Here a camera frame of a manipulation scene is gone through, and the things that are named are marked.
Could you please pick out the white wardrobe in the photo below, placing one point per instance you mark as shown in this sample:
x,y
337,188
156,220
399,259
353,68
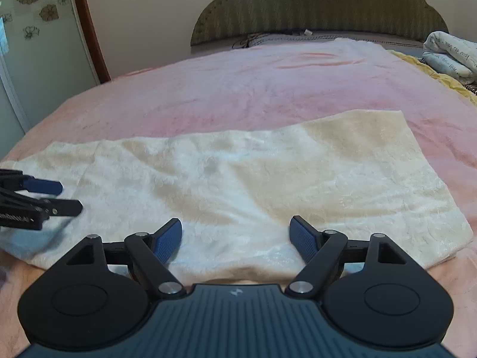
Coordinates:
x,y
44,67

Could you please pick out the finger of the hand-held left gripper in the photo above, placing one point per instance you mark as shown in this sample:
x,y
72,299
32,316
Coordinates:
x,y
44,187
65,208

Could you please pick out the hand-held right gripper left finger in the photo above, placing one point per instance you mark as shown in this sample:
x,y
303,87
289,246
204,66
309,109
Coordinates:
x,y
167,240

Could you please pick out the striped cloth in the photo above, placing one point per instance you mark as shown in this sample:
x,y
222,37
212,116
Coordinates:
x,y
471,88

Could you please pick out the pink blanket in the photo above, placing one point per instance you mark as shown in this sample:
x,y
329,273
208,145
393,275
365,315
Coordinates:
x,y
223,89

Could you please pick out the brown wooden frame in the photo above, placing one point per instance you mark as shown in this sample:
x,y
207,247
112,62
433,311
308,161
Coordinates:
x,y
91,30

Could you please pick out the cream pants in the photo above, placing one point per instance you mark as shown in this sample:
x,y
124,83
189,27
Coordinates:
x,y
242,186

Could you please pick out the folded white quilt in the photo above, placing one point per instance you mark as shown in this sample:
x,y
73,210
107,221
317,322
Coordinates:
x,y
451,56

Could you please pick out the yellow blanket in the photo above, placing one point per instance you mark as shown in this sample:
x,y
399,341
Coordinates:
x,y
428,67

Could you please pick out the green padded headboard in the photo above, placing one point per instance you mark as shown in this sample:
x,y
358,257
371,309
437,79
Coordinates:
x,y
320,3

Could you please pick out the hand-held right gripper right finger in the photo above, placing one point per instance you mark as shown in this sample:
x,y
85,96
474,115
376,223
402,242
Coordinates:
x,y
302,236

